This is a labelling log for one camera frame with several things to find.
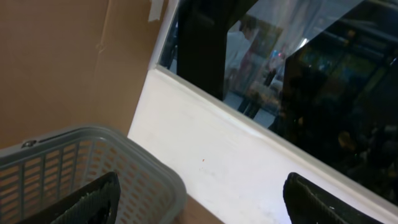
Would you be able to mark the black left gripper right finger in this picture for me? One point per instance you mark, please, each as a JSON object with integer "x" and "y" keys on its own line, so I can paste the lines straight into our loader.
{"x": 307, "y": 203}

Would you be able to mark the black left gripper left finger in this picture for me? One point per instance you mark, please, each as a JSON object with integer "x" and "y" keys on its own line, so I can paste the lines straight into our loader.
{"x": 95, "y": 203}

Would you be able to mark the dark grey plastic basket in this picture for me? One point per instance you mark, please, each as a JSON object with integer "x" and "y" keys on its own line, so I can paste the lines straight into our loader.
{"x": 42, "y": 171}

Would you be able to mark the dark glass window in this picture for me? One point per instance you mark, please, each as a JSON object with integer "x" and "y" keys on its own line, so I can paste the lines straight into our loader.
{"x": 322, "y": 74}

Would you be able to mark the brown cardboard panel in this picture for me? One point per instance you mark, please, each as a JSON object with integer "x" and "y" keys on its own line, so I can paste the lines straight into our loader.
{"x": 73, "y": 62}

